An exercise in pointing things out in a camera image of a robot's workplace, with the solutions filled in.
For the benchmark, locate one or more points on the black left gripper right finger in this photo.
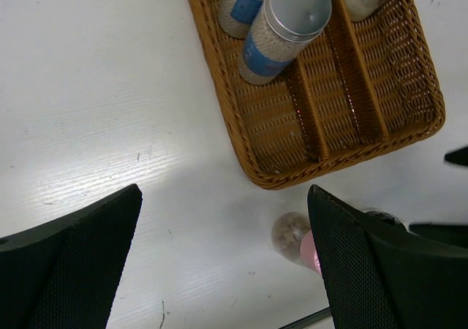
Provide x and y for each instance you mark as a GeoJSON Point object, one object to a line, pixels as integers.
{"type": "Point", "coordinates": [379, 275]}

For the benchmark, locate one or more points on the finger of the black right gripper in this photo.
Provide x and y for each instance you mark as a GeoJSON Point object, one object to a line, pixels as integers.
{"type": "Point", "coordinates": [457, 157]}
{"type": "Point", "coordinates": [450, 234]}

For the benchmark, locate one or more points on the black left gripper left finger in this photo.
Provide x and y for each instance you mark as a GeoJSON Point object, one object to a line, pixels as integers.
{"type": "Point", "coordinates": [65, 273]}

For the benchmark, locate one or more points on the pink lid spice jar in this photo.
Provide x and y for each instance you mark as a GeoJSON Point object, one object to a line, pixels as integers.
{"type": "Point", "coordinates": [292, 238]}

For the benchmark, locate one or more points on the blue label silver cap bottle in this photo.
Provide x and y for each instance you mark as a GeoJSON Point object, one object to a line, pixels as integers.
{"type": "Point", "coordinates": [235, 17]}

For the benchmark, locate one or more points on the brown wicker divided basket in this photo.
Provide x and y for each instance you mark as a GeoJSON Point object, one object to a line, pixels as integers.
{"type": "Point", "coordinates": [358, 91]}

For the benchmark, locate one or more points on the aluminium table edge rail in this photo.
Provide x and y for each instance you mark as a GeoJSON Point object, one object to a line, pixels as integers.
{"type": "Point", "coordinates": [309, 320]}

